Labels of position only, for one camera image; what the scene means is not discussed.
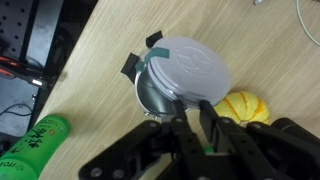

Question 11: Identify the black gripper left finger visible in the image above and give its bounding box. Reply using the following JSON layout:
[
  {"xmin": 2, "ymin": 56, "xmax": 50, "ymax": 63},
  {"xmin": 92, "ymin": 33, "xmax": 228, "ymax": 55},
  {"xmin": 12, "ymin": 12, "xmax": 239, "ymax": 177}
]
[{"xmin": 78, "ymin": 99, "xmax": 214, "ymax": 180}]

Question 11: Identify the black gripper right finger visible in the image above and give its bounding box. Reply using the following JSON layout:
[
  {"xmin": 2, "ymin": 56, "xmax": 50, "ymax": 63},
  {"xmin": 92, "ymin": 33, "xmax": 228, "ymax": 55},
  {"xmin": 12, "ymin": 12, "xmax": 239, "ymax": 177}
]
[{"xmin": 199, "ymin": 100, "xmax": 320, "ymax": 180}]

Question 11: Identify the white round tin lid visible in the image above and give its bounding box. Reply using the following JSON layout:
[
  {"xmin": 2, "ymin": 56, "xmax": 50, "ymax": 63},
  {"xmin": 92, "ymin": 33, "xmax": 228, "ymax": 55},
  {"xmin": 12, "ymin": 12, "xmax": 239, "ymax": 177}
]
[{"xmin": 146, "ymin": 35, "xmax": 233, "ymax": 109}]

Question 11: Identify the yellow orange striped pumpkin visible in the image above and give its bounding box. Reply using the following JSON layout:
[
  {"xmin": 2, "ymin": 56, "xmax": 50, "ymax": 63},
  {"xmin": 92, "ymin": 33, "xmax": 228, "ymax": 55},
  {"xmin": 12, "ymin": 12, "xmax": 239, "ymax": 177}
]
[{"xmin": 213, "ymin": 90, "xmax": 270, "ymax": 128}]

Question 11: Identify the teal tape tab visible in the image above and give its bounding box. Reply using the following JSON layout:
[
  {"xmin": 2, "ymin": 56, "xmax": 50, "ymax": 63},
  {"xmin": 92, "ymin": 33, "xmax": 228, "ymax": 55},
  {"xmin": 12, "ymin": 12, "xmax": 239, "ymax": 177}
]
[{"xmin": 134, "ymin": 47, "xmax": 171, "ymax": 73}]

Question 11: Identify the green tea bottle white cap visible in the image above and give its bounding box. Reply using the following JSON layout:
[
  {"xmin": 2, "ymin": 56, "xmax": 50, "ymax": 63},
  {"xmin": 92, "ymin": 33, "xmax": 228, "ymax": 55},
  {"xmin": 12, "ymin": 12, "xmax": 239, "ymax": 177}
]
[{"xmin": 0, "ymin": 114, "xmax": 72, "ymax": 180}]

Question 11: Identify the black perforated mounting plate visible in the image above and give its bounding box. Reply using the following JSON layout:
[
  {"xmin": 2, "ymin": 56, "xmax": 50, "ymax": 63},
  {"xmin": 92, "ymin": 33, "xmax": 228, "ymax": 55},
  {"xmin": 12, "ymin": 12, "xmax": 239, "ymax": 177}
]
[{"xmin": 0, "ymin": 0, "xmax": 38, "ymax": 64}]

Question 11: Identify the white cable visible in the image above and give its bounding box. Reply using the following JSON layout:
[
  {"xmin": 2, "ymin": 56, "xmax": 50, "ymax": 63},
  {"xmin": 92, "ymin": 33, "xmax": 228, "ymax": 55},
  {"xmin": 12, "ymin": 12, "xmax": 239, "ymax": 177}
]
[{"xmin": 295, "ymin": 0, "xmax": 320, "ymax": 47}]

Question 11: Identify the red handled tool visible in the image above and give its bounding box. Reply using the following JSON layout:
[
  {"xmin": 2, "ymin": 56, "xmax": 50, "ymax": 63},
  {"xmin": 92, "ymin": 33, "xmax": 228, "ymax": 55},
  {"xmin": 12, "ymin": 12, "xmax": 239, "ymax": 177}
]
[{"xmin": 0, "ymin": 54, "xmax": 18, "ymax": 79}]

